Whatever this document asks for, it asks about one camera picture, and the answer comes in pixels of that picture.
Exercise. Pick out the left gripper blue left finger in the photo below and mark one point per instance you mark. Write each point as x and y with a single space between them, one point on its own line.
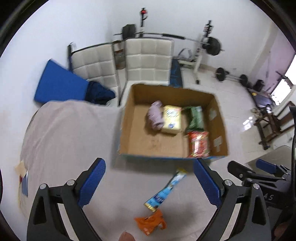
88 181

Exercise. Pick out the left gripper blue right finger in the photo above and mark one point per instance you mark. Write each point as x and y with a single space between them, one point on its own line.
209 180

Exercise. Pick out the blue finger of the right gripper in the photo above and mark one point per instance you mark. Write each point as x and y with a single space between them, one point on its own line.
238 170
268 167

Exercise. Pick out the long blue white snack packet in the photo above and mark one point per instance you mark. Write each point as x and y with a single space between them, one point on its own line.
154 202

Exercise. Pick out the orange snack packet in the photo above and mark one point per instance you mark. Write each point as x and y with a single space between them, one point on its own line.
148 224

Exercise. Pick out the dark wooden chair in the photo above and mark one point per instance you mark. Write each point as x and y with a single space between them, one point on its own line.
270 125

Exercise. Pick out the red snack bag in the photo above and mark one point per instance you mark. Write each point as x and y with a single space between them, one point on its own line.
198 144

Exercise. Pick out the grey table cloth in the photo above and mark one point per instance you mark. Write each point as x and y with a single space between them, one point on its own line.
64 138

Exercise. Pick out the green snack bag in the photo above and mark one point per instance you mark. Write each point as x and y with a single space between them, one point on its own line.
196 118

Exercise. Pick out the yellow tissue pack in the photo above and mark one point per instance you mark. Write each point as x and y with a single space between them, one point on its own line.
172 119

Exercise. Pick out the brown cardboard box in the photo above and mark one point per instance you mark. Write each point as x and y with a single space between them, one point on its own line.
139 140

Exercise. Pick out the dark blue cloth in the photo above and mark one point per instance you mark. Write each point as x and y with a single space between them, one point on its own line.
98 94

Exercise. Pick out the pink folded cloth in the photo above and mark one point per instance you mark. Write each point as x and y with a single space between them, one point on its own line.
155 117

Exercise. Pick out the short barbell on floor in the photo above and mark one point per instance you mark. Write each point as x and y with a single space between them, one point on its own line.
221 74

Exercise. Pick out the blue foam mat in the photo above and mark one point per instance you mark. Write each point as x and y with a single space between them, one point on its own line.
57 83

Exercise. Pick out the white weight bench rack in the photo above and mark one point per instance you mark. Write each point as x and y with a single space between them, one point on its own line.
192 60

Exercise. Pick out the left white quilted chair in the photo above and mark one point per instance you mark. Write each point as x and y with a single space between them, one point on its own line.
97 63

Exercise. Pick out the white quilted chair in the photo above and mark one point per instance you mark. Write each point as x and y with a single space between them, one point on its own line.
97 63
148 60

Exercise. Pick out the long barbell on rack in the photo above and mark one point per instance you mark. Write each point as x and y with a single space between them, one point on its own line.
211 45

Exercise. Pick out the right white quilted chair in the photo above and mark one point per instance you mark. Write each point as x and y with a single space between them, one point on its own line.
148 60

